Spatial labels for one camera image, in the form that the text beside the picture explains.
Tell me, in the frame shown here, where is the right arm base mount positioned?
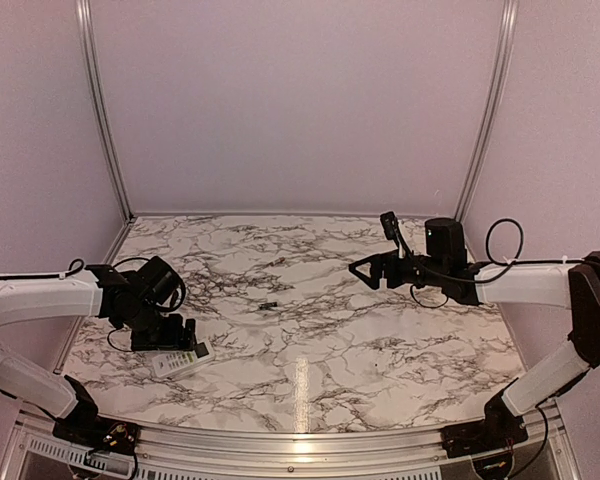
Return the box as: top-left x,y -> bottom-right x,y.
441,392 -> 529,458

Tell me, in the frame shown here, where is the left aluminium frame post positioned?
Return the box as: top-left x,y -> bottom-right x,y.
75,0 -> 134,223

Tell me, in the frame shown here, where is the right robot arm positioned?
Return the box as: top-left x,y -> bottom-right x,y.
348,212 -> 600,448

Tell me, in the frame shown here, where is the right aluminium frame post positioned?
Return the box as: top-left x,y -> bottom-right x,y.
454,0 -> 519,222

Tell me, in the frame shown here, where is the aluminium frame post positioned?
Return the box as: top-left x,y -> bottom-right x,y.
454,0 -> 519,222
75,0 -> 134,223

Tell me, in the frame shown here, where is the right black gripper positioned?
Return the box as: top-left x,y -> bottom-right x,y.
349,248 -> 447,289

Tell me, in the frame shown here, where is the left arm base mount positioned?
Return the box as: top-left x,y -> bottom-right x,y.
52,415 -> 140,455

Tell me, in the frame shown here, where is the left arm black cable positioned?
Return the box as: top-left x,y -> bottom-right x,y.
64,257 -> 187,349

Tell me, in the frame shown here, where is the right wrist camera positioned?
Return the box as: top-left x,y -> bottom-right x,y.
380,211 -> 407,259

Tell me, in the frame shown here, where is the white remote control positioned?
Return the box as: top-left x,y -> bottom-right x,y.
152,340 -> 215,378

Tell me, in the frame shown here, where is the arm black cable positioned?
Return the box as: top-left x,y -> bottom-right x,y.
409,218 -> 525,307
64,257 -> 187,349

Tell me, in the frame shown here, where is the black battery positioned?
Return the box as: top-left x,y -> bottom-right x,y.
259,302 -> 278,310

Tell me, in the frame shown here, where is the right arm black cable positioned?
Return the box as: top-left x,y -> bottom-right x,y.
409,218 -> 525,307

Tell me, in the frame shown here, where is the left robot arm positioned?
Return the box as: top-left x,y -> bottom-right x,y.
0,256 -> 196,445

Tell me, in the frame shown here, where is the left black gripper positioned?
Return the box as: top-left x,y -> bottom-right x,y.
127,300 -> 198,351

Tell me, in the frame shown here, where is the front aluminium rail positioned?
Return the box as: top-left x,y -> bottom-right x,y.
0,405 -> 581,479

